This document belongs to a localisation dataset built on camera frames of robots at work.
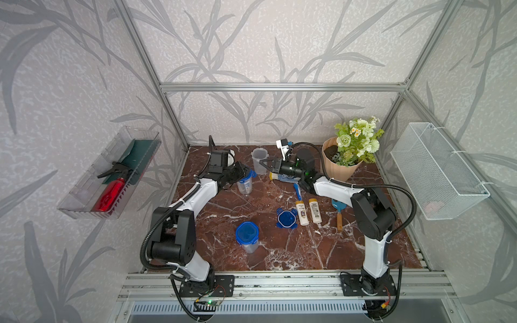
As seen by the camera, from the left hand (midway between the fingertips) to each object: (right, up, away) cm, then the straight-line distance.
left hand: (249, 169), depth 89 cm
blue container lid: (+17, -23, +2) cm, 29 cm away
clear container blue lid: (-2, -8, +4) cm, 10 cm away
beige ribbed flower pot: (+40, +11, +13) cm, 44 cm away
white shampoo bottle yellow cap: (+24, -20, +2) cm, 32 cm away
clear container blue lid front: (+1, -25, -13) cm, 28 cm away
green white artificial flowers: (+47, +12, -3) cm, 49 cm away
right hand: (+5, +3, -8) cm, 10 cm away
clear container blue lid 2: (+4, +7, +10) cm, 13 cm away
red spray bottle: (-38, -6, -30) cm, 49 cm away
